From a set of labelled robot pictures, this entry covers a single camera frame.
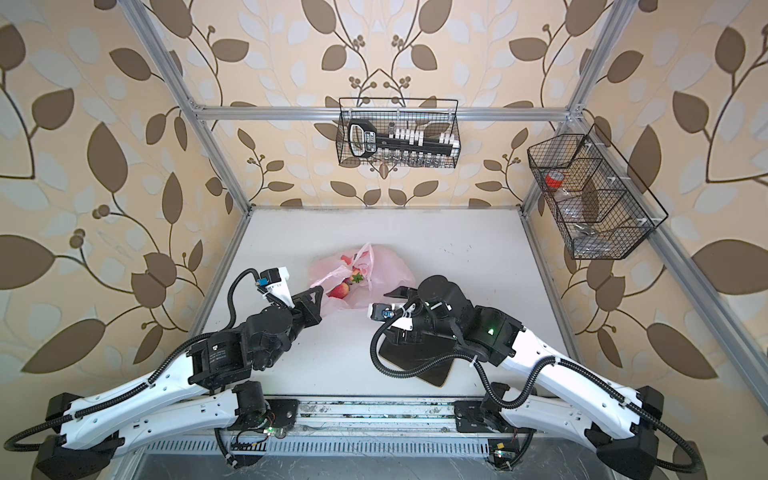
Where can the black wire basket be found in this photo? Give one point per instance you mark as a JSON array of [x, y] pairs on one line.
[[609, 208], [433, 114]]

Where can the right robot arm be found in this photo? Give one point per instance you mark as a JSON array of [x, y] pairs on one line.
[[533, 385]]

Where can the black wire basket rear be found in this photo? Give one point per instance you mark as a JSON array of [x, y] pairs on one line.
[[433, 114]]

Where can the black wire basket right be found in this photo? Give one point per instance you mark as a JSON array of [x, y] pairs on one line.
[[609, 208]]

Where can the pink plastic bag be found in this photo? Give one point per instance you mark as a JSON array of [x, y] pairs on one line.
[[372, 271]]

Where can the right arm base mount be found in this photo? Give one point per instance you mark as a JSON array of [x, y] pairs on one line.
[[482, 417]]

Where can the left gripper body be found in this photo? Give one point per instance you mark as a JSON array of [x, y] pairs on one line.
[[300, 317]]

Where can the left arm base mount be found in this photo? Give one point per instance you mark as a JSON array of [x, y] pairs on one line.
[[280, 413]]

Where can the black socket tool set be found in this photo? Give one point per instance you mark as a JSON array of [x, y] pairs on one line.
[[365, 141]]

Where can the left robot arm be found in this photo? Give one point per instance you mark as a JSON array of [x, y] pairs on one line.
[[205, 383]]

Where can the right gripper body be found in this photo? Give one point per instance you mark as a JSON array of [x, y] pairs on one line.
[[423, 320]]

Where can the red fake strawberry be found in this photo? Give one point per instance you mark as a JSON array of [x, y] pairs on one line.
[[341, 291]]

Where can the black square tray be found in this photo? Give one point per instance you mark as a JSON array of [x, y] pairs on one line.
[[410, 356]]

